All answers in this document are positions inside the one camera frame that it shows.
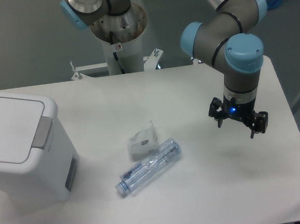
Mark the white pedestal foot right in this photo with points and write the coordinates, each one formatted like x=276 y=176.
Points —
x=152 y=61

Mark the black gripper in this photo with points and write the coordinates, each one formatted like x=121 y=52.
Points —
x=256 y=121

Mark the crumpled white plastic wrapper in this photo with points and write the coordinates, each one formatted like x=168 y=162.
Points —
x=143 y=143

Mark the white pedestal foot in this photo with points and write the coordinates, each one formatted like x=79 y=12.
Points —
x=94 y=71
x=152 y=61

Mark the clear plastic bottle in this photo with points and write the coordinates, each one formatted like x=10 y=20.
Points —
x=142 y=171

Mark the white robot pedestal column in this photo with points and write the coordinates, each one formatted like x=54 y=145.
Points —
x=120 y=37

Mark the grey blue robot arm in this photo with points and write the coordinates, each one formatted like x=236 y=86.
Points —
x=224 y=44

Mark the white trash can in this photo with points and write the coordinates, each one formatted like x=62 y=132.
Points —
x=37 y=157

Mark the white pedestal foot left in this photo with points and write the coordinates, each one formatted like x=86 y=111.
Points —
x=94 y=71

